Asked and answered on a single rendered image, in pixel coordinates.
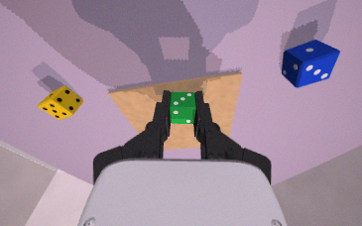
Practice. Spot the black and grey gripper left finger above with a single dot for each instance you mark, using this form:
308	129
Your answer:
149	143

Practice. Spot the blue die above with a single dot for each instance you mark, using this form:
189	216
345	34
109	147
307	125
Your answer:
309	63

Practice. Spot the yellow die with black pips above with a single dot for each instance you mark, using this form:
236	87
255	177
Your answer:
61	103

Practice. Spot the tan mat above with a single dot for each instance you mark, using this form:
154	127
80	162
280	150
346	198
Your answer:
220	91

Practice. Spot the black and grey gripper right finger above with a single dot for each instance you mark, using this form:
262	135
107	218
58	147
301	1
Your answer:
214	145

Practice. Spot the green die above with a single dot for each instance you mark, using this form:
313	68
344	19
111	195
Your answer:
182	107

